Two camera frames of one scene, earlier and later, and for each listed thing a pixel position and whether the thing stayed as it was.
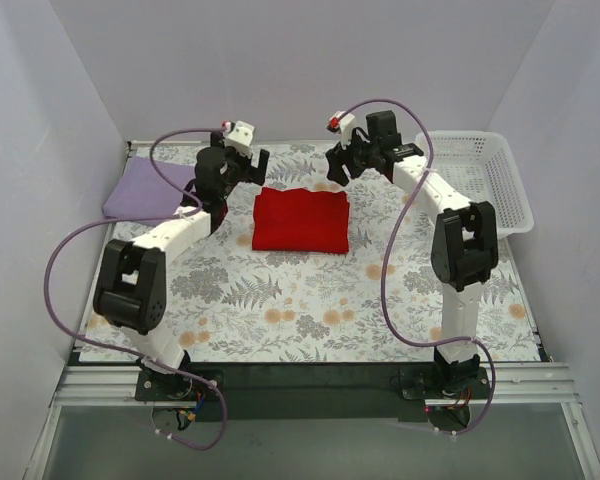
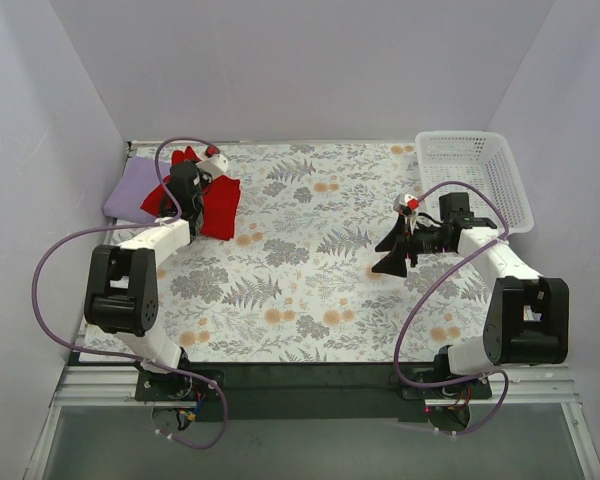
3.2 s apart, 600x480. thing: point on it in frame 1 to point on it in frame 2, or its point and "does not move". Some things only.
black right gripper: [350, 157] to [408, 245]
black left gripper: [247, 166] to [194, 206]
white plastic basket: [481, 164] does not move
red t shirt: [299, 220] to [220, 203]
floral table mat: [231, 303] does not move
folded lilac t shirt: [139, 189] does not move
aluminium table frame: [508, 386] does not move
